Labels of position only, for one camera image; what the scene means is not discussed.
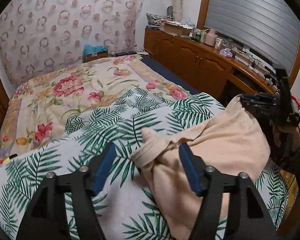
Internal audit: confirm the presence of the cardboard box with blue cloth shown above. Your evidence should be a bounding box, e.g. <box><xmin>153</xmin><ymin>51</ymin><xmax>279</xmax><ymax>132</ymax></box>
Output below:
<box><xmin>83</xmin><ymin>44</ymin><xmax>108</xmax><ymax>63</ymax></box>

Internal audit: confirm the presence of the right hand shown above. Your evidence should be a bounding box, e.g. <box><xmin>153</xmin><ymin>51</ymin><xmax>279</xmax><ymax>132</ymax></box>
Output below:
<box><xmin>273</xmin><ymin>124</ymin><xmax>300</xmax><ymax>152</ymax></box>

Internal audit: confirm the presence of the wooden sideboard cabinet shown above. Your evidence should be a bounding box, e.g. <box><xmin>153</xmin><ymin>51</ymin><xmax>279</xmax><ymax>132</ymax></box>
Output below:
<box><xmin>144</xmin><ymin>28</ymin><xmax>276</xmax><ymax>105</ymax></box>

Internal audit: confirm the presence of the peach printed t-shirt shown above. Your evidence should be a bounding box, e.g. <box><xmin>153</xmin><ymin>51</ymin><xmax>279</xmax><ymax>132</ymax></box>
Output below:
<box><xmin>131</xmin><ymin>96</ymin><xmax>270</xmax><ymax>239</ymax></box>

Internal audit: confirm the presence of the navy blue mattress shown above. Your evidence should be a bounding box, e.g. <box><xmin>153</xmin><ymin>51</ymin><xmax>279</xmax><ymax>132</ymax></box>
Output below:
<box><xmin>141</xmin><ymin>55</ymin><xmax>199</xmax><ymax>95</ymax></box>

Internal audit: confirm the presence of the circle pattern lace curtain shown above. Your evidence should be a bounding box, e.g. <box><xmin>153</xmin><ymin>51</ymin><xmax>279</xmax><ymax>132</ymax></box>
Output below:
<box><xmin>0</xmin><ymin>0</ymin><xmax>144</xmax><ymax>87</ymax></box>

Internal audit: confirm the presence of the grey window blind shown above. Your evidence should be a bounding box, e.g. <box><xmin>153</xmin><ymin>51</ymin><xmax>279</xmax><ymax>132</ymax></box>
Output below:
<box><xmin>205</xmin><ymin>0</ymin><xmax>300</xmax><ymax>72</ymax></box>

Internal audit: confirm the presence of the cardboard box on sideboard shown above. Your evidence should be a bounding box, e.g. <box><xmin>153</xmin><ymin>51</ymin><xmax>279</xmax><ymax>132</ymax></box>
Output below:
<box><xmin>162</xmin><ymin>22</ymin><xmax>192</xmax><ymax>36</ymax></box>

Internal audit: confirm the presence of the green leaf print sheet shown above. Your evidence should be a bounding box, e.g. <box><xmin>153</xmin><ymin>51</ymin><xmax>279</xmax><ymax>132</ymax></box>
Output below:
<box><xmin>0</xmin><ymin>88</ymin><xmax>287</xmax><ymax>239</ymax></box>

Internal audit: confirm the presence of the floral blanket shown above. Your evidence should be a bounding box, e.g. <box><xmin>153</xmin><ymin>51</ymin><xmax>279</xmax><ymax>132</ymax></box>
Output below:
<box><xmin>0</xmin><ymin>54</ymin><xmax>190</xmax><ymax>165</ymax></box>

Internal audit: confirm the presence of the pink thermos bottle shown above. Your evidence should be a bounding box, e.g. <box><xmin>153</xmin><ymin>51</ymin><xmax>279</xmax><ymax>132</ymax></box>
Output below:
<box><xmin>204</xmin><ymin>29</ymin><xmax>217</xmax><ymax>47</ymax></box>

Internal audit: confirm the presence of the purple tissue pack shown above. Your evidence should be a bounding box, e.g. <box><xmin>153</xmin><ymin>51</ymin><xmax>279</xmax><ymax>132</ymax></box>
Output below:
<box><xmin>219</xmin><ymin>48</ymin><xmax>233</xmax><ymax>58</ymax></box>

